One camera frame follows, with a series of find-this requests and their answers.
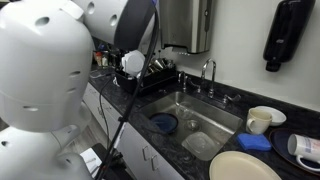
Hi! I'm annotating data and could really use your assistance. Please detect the clear drinking glass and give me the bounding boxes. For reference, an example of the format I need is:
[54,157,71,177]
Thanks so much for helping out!
[176,104,194,121]

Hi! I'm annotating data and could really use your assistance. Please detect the metal sink drain strainer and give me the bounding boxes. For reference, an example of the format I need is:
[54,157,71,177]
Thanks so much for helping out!
[183,119,202,132]

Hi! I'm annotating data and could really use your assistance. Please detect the stainless steel sink basin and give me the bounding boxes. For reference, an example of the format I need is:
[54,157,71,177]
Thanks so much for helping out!
[139,91,244,162]

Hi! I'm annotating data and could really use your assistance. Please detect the black dish rack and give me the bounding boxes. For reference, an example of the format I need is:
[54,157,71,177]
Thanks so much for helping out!
[114,64,178,98]

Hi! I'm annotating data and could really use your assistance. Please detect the small chrome faucet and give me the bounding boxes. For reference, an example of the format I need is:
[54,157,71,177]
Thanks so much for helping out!
[177,71,188,93]

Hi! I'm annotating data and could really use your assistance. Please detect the stainless steel cup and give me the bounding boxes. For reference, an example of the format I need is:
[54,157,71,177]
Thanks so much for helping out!
[148,58,175,73]

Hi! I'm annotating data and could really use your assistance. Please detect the blue ceramic plate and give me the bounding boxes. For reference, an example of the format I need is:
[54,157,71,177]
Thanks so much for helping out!
[148,112,180,135]

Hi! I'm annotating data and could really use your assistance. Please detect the tall chrome gooseneck faucet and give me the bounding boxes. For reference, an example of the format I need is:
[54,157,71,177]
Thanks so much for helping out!
[200,58,217,99]

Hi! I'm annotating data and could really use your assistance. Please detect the small glass bottle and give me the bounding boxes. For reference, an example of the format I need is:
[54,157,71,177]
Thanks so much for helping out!
[101,50,111,68]

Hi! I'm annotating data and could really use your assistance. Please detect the white base cabinets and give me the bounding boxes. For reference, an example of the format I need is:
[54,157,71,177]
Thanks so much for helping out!
[83,83,185,180]

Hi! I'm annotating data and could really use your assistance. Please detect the clear plastic container lid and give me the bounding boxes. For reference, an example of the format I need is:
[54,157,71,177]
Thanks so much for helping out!
[181,131,222,162]

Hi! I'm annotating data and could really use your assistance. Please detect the red capped spice bottle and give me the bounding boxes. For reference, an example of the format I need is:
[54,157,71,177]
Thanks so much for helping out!
[95,51,103,67]

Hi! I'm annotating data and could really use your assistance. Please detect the chrome side sprayer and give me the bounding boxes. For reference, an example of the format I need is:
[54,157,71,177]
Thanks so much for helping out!
[222,93,242,105]

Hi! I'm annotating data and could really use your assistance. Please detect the stainless paper towel dispenser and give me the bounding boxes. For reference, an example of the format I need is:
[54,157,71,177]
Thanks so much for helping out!
[158,0,214,55]

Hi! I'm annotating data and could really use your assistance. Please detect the black equipment box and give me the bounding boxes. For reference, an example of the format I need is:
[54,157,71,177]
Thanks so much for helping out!
[79,143,134,180]

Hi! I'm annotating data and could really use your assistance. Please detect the cream ceramic mug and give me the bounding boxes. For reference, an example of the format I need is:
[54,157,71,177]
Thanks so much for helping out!
[245,107,273,136]

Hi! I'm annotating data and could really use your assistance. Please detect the blue sponge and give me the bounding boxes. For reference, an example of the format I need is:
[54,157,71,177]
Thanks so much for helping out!
[236,132,273,152]

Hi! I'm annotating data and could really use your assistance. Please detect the cream dinner plate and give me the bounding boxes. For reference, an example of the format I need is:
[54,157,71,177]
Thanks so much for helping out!
[208,150,283,180]

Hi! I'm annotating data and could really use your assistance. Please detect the white bowl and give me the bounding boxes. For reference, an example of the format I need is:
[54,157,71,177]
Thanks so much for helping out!
[253,105,287,127]

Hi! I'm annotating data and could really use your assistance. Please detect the dark blue plate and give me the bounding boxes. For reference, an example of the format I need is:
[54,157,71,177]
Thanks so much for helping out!
[268,128,320,177]

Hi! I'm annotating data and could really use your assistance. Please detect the black soap dispenser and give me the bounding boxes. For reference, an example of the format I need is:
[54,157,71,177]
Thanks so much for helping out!
[262,0,316,73]

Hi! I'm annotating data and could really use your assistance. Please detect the white printed mug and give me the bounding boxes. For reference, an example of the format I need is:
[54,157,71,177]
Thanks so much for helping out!
[287,133,320,173]

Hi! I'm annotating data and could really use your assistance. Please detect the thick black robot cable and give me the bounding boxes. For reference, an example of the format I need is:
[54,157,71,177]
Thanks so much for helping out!
[95,6,160,180]

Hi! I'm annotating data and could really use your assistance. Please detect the chrome faucet lever handle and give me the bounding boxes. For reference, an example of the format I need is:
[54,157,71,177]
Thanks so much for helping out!
[187,77,202,94]

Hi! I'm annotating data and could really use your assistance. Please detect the thin black hanging cable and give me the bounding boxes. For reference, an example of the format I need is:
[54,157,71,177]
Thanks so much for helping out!
[98,74,116,141]

